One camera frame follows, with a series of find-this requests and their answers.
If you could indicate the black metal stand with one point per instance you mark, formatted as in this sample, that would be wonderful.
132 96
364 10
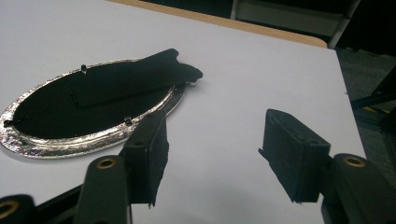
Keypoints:
386 90

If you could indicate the white metal stand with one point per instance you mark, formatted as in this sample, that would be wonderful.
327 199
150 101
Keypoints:
280 18

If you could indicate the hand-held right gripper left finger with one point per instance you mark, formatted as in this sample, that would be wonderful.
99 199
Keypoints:
146 155

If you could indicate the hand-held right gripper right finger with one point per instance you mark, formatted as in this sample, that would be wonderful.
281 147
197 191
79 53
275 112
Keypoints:
292 155

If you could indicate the oval silver picture frame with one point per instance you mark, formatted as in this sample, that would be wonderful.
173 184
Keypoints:
77 118

